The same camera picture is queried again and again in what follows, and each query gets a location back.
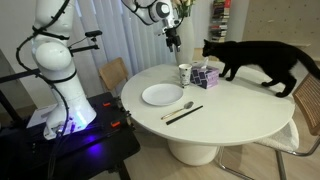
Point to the purple patterned tissue box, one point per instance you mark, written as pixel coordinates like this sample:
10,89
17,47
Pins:
205,78

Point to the black cat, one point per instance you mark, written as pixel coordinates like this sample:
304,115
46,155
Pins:
260,56

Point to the white table pedestal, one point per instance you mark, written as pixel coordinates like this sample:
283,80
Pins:
193,153

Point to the books on wall shelf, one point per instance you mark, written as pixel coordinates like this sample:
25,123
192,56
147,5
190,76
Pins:
218,26

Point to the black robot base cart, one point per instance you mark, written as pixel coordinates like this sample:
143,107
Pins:
100,156

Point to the white paper sheet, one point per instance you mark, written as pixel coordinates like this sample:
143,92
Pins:
40,116

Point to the patterned white paper cup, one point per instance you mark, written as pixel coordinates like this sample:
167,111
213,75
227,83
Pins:
185,76

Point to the white pleated curtain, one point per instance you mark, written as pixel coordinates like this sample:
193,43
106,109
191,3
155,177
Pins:
133,43

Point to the cane back chrome chair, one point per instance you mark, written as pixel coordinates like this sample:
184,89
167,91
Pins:
310,100

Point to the plain wooden chair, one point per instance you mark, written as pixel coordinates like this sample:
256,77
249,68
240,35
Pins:
113,73

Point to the white round plate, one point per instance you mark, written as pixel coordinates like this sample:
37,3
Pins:
162,94

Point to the wooden pegboard with shelves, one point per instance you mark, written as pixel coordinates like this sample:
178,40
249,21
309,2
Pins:
283,20

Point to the black chopstick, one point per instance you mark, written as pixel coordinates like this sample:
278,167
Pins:
195,109
180,117

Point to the flowers in vase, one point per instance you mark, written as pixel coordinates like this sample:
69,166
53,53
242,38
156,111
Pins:
183,8

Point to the black camera on stand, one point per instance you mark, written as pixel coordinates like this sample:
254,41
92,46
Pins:
93,33

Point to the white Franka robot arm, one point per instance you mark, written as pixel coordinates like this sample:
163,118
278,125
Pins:
56,60

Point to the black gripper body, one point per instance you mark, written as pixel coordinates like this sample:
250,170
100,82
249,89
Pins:
173,35

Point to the black camera stand bar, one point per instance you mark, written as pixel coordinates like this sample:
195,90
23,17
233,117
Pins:
85,49

